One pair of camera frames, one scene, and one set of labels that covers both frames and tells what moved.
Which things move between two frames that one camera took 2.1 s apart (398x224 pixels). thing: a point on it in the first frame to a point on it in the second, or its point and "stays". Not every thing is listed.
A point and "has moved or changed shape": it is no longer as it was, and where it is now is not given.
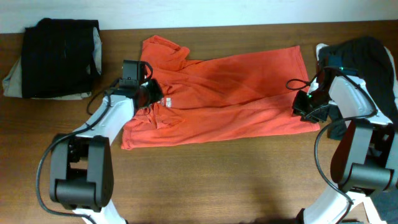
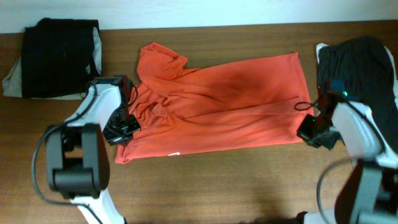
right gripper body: (313, 106) to (313, 129)
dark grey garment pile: (371, 60) stays
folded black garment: (56, 55) stays
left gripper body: (151, 89) to (122, 124)
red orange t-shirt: (247, 94) has moved or changed shape
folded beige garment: (12, 81) stays
